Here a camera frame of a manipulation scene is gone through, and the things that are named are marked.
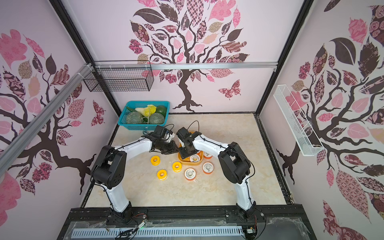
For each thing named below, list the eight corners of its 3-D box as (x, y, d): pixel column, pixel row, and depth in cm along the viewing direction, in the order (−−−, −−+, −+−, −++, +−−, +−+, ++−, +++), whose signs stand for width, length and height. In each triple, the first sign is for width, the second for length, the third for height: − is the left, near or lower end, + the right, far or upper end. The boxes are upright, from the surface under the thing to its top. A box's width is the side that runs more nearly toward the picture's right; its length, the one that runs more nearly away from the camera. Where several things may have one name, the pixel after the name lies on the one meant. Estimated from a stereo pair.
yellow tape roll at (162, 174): (156, 180, 88) (155, 178, 86) (158, 170, 92) (157, 169, 90) (166, 180, 88) (166, 178, 86) (168, 170, 92) (167, 169, 90)
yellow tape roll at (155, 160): (150, 165, 94) (149, 164, 92) (152, 157, 98) (151, 155, 96) (159, 165, 94) (158, 164, 92) (160, 157, 98) (160, 155, 96)
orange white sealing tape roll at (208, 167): (202, 174, 89) (202, 172, 88) (202, 163, 94) (202, 161, 93) (214, 174, 89) (214, 172, 88) (213, 163, 94) (213, 161, 93)
